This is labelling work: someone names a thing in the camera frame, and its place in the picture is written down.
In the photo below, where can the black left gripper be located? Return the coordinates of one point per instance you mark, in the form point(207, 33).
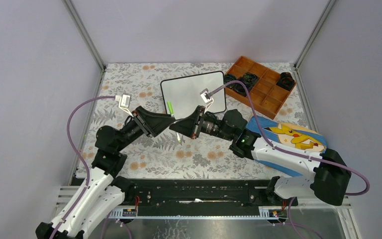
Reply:
point(151, 123)

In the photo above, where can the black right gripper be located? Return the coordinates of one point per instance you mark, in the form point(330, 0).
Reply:
point(189, 126)

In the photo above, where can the green marker cap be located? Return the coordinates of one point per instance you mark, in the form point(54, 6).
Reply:
point(170, 108)

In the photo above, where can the white whiteboard black frame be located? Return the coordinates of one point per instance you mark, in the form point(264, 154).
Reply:
point(184, 92)

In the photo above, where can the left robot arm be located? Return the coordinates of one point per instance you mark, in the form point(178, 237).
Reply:
point(103, 189)

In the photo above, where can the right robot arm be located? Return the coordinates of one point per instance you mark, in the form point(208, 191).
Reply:
point(311, 170)

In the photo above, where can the floral tablecloth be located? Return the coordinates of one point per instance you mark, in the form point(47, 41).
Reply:
point(163, 156)

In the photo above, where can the black rings left compartment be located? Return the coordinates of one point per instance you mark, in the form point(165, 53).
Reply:
point(230, 81)

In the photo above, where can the black rings compartment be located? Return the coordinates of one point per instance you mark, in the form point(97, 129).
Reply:
point(230, 81)
point(286, 80)
point(248, 80)

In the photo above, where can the black rings middle compartment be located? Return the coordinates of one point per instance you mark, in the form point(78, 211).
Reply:
point(248, 80)

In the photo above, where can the orange wooden compartment tray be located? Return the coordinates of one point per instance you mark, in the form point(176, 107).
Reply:
point(268, 89)

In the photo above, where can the blue Pikachu cloth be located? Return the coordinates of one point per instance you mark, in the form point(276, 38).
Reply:
point(290, 137)

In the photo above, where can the black rings right compartment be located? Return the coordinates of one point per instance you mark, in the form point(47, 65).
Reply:
point(286, 80)

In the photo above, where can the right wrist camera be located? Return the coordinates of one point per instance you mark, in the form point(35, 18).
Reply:
point(207, 98)

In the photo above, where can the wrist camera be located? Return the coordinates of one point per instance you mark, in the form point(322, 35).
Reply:
point(207, 98)
point(124, 102)

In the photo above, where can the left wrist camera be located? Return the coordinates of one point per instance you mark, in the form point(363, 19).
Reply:
point(124, 102)

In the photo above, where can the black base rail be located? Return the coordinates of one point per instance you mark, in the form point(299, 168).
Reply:
point(194, 199)

